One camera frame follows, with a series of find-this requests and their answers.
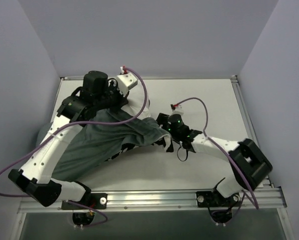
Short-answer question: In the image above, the white pillow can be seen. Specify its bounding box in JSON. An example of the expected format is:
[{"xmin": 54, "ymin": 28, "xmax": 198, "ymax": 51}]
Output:
[{"xmin": 121, "ymin": 98, "xmax": 151, "ymax": 120}]

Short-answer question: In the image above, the dark green pillowcase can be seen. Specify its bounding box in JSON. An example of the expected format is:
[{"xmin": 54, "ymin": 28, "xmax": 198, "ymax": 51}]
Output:
[{"xmin": 52, "ymin": 107, "xmax": 174, "ymax": 182}]

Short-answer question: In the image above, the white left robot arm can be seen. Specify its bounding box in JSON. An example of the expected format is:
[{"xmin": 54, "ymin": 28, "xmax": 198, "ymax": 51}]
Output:
[{"xmin": 8, "ymin": 70, "xmax": 138, "ymax": 210}]

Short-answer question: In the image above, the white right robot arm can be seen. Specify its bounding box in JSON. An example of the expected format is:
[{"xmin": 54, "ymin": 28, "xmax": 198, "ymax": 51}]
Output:
[{"xmin": 156, "ymin": 113, "xmax": 273, "ymax": 207}]

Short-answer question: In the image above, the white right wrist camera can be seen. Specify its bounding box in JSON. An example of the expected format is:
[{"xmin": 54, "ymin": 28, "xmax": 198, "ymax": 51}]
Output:
[{"xmin": 171, "ymin": 104, "xmax": 184, "ymax": 116}]

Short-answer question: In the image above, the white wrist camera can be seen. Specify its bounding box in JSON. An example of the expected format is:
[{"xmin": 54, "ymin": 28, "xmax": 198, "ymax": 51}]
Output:
[
  {"xmin": 115, "ymin": 72, "xmax": 138, "ymax": 96},
  {"xmin": 171, "ymin": 104, "xmax": 184, "ymax": 116}
]

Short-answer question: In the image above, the black loop strap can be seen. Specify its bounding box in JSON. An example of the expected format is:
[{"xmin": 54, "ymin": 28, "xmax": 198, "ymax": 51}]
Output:
[{"xmin": 176, "ymin": 142, "xmax": 189, "ymax": 163}]

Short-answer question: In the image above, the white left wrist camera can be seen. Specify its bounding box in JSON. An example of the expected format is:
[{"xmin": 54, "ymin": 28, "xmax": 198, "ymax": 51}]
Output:
[{"xmin": 115, "ymin": 72, "xmax": 138, "ymax": 96}]

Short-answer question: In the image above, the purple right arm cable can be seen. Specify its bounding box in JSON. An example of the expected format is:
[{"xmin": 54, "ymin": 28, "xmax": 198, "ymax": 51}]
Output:
[{"xmin": 175, "ymin": 97, "xmax": 260, "ymax": 223}]

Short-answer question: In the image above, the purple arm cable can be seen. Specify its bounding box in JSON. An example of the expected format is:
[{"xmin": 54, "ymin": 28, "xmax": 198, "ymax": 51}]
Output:
[
  {"xmin": 175, "ymin": 97, "xmax": 260, "ymax": 223},
  {"xmin": 0, "ymin": 66, "xmax": 150, "ymax": 228}
]

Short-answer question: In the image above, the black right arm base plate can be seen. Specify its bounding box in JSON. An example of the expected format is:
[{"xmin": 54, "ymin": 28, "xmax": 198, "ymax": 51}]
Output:
[{"xmin": 195, "ymin": 191, "xmax": 241, "ymax": 208}]

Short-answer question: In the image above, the aluminium right side rail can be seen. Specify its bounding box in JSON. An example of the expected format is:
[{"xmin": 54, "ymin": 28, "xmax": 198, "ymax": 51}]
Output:
[{"xmin": 230, "ymin": 77, "xmax": 274, "ymax": 188}]

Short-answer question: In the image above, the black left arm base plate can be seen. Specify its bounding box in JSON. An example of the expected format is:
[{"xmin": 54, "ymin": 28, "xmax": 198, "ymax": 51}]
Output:
[{"xmin": 61, "ymin": 192, "xmax": 108, "ymax": 210}]

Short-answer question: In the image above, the aluminium front frame rail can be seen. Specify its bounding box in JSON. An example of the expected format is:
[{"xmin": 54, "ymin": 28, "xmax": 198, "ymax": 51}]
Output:
[{"xmin": 16, "ymin": 186, "xmax": 288, "ymax": 213}]

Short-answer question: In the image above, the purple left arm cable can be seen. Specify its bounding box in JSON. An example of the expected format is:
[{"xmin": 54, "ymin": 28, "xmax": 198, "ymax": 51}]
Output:
[{"xmin": 0, "ymin": 66, "xmax": 150, "ymax": 228}]

